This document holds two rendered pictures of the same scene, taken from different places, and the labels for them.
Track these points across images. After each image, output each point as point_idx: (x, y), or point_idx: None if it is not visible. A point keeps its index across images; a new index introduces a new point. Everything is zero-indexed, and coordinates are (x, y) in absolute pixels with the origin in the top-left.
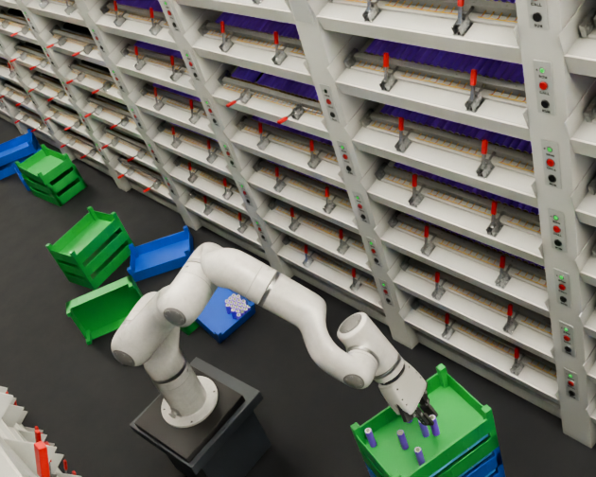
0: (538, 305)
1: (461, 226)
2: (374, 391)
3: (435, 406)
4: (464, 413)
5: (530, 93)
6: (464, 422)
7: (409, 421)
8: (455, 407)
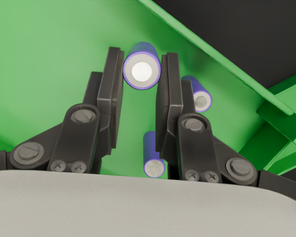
0: None
1: None
2: None
3: (12, 101)
4: (3, 15)
5: None
6: (34, 9)
7: None
8: None
